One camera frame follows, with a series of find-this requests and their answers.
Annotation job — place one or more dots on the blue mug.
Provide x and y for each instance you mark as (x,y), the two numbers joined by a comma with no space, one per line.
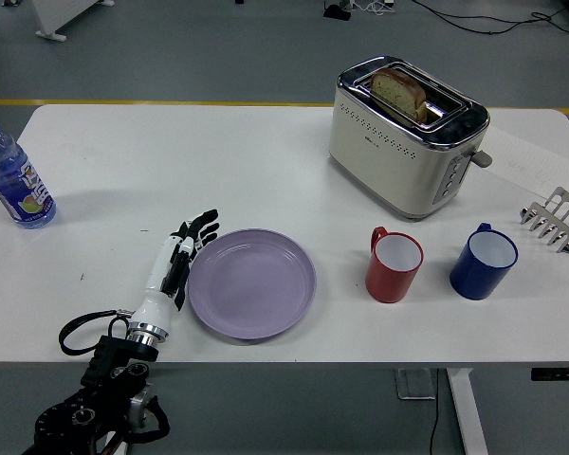
(476,277)

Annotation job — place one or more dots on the black table control panel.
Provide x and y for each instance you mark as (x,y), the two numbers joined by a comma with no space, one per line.
(559,374)

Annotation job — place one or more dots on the grey floor plate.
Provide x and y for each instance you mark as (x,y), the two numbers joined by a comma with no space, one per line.
(413,384)

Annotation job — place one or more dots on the white table leg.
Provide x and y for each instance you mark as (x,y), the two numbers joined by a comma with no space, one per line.
(465,412)

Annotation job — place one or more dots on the red mug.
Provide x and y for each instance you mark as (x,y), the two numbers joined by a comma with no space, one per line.
(389,279)

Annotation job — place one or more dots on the white paper sheet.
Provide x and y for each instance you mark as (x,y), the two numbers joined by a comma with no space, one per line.
(526,161)

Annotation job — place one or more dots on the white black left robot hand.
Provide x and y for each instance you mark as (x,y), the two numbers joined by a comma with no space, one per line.
(157,303)

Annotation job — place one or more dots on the black power adapter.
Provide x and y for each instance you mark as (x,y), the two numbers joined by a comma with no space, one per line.
(336,12)

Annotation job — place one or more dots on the white furniture base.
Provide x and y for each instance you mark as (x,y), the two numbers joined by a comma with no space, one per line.
(57,16)

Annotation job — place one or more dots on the brown bread slice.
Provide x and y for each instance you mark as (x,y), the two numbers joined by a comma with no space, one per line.
(398,90)

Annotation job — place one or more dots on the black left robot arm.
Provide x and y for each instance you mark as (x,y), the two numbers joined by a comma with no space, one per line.
(109,379)

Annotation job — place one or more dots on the clear blue-capped water bottle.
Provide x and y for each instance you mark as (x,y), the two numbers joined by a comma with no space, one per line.
(14,180)

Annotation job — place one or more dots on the cream silver toaster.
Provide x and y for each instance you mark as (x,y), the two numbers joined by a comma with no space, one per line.
(389,156)

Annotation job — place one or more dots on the purple round plate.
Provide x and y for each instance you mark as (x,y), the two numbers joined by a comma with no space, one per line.
(252,284)

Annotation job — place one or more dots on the silver metal toast rack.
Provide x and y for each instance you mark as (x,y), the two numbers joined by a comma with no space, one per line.
(557,220)

